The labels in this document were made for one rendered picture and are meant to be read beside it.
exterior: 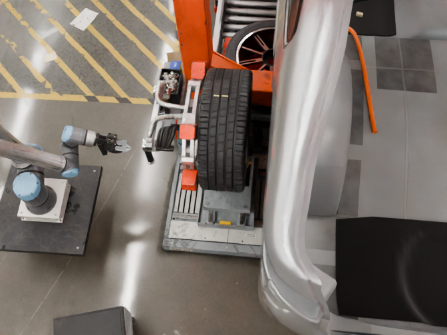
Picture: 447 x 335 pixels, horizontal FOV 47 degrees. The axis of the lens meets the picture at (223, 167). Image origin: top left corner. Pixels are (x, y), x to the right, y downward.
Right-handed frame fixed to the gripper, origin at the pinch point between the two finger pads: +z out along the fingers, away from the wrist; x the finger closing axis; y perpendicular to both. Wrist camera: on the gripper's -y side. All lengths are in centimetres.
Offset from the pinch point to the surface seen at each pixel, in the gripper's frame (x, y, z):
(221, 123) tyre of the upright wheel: -12, 65, 30
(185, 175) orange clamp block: -26.6, 33.1, 24.3
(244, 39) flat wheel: 97, 12, 68
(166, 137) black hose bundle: -13.2, 42.5, 9.9
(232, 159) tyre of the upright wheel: -25, 56, 40
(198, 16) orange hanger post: 43, 72, 13
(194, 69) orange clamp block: 24, 54, 19
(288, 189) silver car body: -72, 123, 30
